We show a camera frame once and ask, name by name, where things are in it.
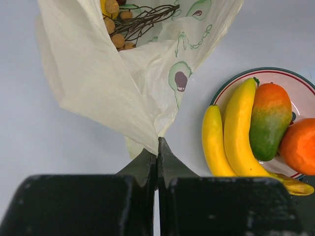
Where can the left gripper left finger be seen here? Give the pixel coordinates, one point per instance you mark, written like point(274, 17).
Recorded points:
point(121, 204)

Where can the green orange fake mango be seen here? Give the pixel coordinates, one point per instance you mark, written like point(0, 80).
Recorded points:
point(271, 116)

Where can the yellow fake banana bunch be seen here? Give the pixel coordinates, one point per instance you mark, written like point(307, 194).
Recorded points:
point(226, 142)

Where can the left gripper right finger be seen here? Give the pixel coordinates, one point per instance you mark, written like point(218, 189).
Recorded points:
point(190, 205)

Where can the brown fake longan branch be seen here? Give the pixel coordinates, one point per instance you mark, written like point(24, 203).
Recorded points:
point(133, 21)

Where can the pale yellow plastic bag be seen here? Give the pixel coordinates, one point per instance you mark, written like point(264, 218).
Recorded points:
point(132, 91)

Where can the orange fake tangerine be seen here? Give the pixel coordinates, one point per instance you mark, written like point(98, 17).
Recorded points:
point(297, 147)

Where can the round printed plate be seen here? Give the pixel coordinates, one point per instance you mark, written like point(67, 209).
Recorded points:
point(302, 96)

